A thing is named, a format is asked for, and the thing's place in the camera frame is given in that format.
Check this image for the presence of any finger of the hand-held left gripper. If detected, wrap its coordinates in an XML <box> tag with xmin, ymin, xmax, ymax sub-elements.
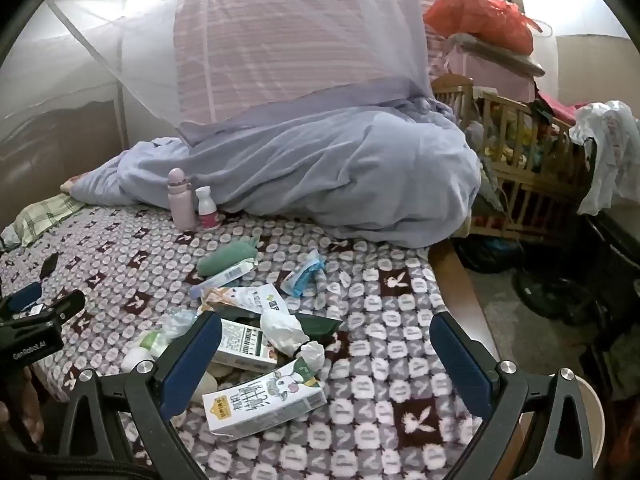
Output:
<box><xmin>27</xmin><ymin>289</ymin><xmax>87</xmax><ymax>328</ymax></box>
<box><xmin>0</xmin><ymin>281</ymin><xmax>43</xmax><ymax>313</ymax></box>

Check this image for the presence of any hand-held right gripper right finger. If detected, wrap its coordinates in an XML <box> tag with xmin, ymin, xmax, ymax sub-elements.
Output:
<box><xmin>429</xmin><ymin>311</ymin><xmax>600</xmax><ymax>480</ymax></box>

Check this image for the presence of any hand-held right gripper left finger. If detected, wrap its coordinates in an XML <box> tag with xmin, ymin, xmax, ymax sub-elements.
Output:
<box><xmin>59</xmin><ymin>311</ymin><xmax>223</xmax><ymax>480</ymax></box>

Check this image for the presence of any cream round ball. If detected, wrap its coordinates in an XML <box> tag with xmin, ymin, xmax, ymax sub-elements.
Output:
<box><xmin>190</xmin><ymin>360</ymin><xmax>231</xmax><ymax>406</ymax></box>

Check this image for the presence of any small white green bottle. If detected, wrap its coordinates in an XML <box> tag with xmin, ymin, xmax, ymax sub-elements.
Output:
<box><xmin>137</xmin><ymin>327</ymin><xmax>173</xmax><ymax>358</ymax></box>

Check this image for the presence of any green white carton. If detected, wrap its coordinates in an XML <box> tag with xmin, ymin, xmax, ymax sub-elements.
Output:
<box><xmin>212</xmin><ymin>317</ymin><xmax>281</xmax><ymax>373</ymax></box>

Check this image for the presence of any white cow print milk carton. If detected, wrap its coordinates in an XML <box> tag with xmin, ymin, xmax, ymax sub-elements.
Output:
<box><xmin>201</xmin><ymin>357</ymin><xmax>328</xmax><ymax>443</ymax></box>

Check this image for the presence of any white orange snack packet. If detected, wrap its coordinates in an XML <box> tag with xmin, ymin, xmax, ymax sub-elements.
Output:
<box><xmin>200</xmin><ymin>282</ymin><xmax>288</xmax><ymax>321</ymax></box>

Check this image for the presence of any long blue white box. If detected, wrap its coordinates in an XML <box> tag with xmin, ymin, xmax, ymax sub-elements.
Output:
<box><xmin>190</xmin><ymin>259</ymin><xmax>256</xmax><ymax>298</ymax></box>

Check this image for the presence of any large white tissue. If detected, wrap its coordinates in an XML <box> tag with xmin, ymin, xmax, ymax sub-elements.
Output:
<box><xmin>260</xmin><ymin>307</ymin><xmax>311</xmax><ymax>356</ymax></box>

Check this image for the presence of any green fabric pouch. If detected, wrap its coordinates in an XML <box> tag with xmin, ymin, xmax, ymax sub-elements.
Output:
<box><xmin>196</xmin><ymin>237</ymin><xmax>261</xmax><ymax>278</ymax></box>

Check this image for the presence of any small white tissue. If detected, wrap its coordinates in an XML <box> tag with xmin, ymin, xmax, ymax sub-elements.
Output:
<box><xmin>295</xmin><ymin>341</ymin><xmax>326</xmax><ymax>376</ymax></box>

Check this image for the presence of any blue white wrapper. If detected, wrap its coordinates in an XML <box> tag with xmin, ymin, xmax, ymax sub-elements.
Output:
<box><xmin>279</xmin><ymin>249</ymin><xmax>328</xmax><ymax>297</ymax></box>

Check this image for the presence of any beige plastic bin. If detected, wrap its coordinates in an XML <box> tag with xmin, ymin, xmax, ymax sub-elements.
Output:
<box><xmin>570</xmin><ymin>374</ymin><xmax>607</xmax><ymax>480</ymax></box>

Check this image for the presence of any plaid cloth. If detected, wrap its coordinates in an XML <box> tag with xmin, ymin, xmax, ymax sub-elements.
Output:
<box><xmin>0</xmin><ymin>194</ymin><xmax>86</xmax><ymax>250</ymax></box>

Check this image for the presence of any printed blanket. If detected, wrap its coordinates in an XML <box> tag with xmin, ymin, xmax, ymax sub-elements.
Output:
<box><xmin>0</xmin><ymin>205</ymin><xmax>501</xmax><ymax>480</ymax></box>

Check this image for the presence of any black plastic bag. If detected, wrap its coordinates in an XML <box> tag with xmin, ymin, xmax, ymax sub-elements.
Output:
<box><xmin>452</xmin><ymin>235</ymin><xmax>521</xmax><ymax>273</ymax></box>

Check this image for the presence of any pink water bottle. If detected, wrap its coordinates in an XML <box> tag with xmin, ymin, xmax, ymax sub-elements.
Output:
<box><xmin>167</xmin><ymin>167</ymin><xmax>198</xmax><ymax>233</ymax></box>

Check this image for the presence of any brown headboard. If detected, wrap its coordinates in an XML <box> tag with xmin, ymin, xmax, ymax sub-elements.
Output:
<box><xmin>0</xmin><ymin>97</ymin><xmax>123</xmax><ymax>198</ymax></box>

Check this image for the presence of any small white pink bottle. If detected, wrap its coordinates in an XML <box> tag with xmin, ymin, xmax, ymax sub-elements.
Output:
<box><xmin>194</xmin><ymin>186</ymin><xmax>223</xmax><ymax>232</ymax></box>

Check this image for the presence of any dark green pillow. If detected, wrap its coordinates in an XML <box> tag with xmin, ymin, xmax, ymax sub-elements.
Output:
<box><xmin>470</xmin><ymin>187</ymin><xmax>507</xmax><ymax>217</ymax></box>

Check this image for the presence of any blue-grey quilt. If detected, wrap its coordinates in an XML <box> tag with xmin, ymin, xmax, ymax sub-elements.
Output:
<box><xmin>60</xmin><ymin>97</ymin><xmax>481</xmax><ymax>251</ymax></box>

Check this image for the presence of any pile of clothes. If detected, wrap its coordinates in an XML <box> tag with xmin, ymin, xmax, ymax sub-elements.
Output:
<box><xmin>480</xmin><ymin>95</ymin><xmax>571</xmax><ymax>171</ymax></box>

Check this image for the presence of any wooden crib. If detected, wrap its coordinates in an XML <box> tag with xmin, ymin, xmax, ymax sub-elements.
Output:
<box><xmin>432</xmin><ymin>74</ymin><xmax>596</xmax><ymax>241</ymax></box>

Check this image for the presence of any white plastic bag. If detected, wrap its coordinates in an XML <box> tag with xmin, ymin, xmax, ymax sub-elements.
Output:
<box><xmin>569</xmin><ymin>101</ymin><xmax>640</xmax><ymax>216</ymax></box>

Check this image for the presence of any pink box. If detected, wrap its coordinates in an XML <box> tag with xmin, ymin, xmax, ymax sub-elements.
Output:
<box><xmin>445</xmin><ymin>42</ymin><xmax>546</xmax><ymax>103</ymax></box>

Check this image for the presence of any white mosquito net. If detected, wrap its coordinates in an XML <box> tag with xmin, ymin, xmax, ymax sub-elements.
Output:
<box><xmin>0</xmin><ymin>0</ymin><xmax>461</xmax><ymax>146</ymax></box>

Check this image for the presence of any red plastic bag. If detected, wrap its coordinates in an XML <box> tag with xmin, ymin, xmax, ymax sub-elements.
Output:
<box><xmin>422</xmin><ymin>0</ymin><xmax>536</xmax><ymax>56</ymax></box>

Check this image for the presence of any wooden bed frame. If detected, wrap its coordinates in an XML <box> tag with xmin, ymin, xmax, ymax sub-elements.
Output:
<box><xmin>430</xmin><ymin>245</ymin><xmax>501</xmax><ymax>361</ymax></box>

